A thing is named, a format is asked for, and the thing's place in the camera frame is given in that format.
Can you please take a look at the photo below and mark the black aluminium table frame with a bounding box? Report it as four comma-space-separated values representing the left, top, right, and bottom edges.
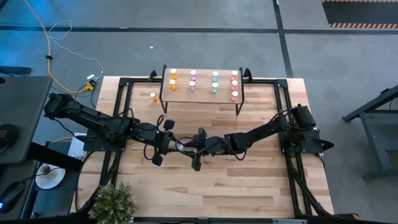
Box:
73, 76, 333, 224

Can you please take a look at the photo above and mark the dark grey desk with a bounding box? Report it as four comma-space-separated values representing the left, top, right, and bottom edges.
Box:
0, 76, 53, 165

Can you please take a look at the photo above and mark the black round case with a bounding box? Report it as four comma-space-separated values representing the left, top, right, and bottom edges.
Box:
0, 123, 19, 155

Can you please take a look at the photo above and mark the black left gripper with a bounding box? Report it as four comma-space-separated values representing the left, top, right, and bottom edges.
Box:
136, 119, 184, 167

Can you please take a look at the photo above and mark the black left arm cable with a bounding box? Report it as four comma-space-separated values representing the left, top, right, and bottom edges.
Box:
141, 114, 165, 162

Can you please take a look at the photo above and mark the black computer mouse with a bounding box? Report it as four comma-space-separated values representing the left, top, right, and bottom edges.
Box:
0, 182, 26, 215

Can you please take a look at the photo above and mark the black metal stand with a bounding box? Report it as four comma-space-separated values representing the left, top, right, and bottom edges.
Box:
341, 83, 398, 183

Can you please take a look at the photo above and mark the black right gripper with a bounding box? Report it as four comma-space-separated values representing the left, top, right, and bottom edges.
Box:
182, 128, 229, 172

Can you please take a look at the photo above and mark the white round dish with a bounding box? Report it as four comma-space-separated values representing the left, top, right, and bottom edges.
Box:
34, 163, 67, 190

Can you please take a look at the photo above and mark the green potted plant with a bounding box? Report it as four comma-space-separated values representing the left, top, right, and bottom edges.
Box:
88, 182, 139, 224

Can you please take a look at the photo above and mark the wooden shelf black metal frame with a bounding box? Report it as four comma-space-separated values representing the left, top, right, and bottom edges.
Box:
158, 63, 246, 116

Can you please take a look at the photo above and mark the orange floor cable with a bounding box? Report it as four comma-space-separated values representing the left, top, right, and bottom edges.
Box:
23, 0, 75, 94

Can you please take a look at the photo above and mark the black hazard striped mat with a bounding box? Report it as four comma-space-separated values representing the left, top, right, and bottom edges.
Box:
322, 0, 398, 29

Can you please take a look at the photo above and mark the black flat device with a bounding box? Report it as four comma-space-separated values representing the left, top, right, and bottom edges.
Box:
0, 65, 32, 76

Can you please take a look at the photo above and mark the white floor cable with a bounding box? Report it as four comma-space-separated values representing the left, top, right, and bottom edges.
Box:
48, 20, 105, 80

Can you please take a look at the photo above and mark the black desk beam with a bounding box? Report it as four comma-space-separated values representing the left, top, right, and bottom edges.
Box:
27, 141, 84, 172

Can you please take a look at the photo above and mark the yellow power plug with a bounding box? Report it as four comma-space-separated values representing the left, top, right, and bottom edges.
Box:
83, 80, 97, 93

